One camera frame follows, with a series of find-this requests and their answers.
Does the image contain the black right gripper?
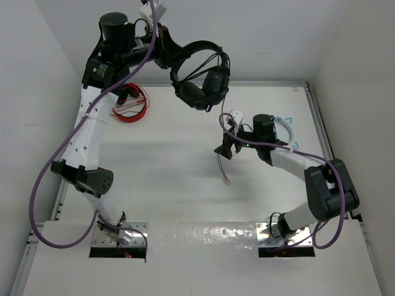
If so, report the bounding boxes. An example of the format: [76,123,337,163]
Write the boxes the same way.
[215,121,261,159]

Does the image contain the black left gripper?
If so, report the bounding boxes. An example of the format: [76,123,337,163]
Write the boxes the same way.
[117,22,188,70]

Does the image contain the thin black headphone cable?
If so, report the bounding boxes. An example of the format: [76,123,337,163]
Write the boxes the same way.
[185,52,233,186]

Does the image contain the black over-ear headphones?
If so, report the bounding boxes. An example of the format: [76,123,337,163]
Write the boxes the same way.
[170,40,231,112]

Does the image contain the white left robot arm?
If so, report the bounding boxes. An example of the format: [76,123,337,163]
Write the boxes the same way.
[51,12,188,229]

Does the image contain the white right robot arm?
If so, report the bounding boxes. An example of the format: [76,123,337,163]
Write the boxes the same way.
[215,113,360,239]

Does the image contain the teal cat-ear headphones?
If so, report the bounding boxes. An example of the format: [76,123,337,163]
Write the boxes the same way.
[274,117,300,149]

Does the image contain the red headphones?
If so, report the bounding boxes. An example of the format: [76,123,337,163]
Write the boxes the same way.
[111,83,150,123]

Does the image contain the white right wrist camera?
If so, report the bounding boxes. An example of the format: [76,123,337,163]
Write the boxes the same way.
[226,109,244,135]

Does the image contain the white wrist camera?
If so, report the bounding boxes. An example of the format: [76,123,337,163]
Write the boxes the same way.
[226,109,244,135]
[139,0,167,22]

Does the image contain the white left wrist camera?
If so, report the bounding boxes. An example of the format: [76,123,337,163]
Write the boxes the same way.
[139,0,167,22]

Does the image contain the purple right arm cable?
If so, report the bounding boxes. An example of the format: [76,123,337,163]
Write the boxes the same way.
[218,112,346,249]

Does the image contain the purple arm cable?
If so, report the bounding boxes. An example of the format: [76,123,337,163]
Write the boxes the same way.
[218,112,346,249]
[29,0,161,249]

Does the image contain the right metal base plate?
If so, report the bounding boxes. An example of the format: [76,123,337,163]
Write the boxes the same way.
[256,222,313,248]

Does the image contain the metal base plate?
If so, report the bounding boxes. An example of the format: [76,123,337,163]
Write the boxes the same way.
[256,222,313,248]
[91,221,148,248]

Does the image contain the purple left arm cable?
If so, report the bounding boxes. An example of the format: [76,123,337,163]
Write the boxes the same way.
[29,0,161,249]

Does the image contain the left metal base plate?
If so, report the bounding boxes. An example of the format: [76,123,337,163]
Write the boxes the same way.
[91,221,148,248]

